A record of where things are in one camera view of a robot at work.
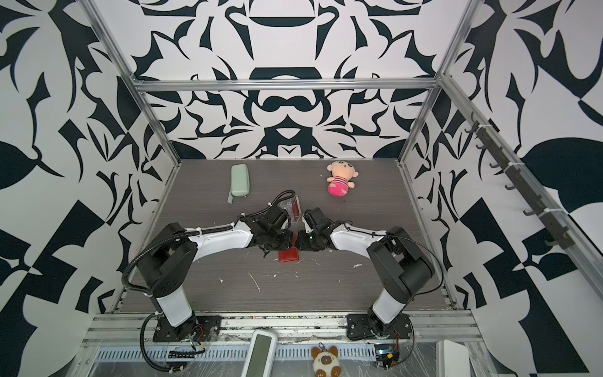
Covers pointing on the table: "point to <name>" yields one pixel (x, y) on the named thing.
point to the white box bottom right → (452, 360)
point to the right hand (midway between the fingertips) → (298, 242)
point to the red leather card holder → (291, 254)
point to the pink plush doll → (342, 173)
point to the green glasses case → (240, 181)
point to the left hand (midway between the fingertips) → (296, 240)
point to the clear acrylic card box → (293, 207)
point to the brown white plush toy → (326, 363)
